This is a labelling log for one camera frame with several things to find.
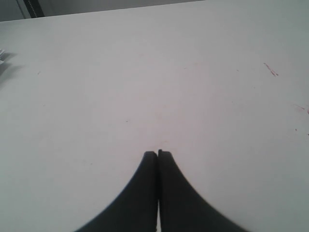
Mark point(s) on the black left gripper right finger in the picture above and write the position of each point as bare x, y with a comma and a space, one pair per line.
181, 208

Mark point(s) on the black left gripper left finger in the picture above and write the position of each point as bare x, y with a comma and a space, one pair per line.
135, 208

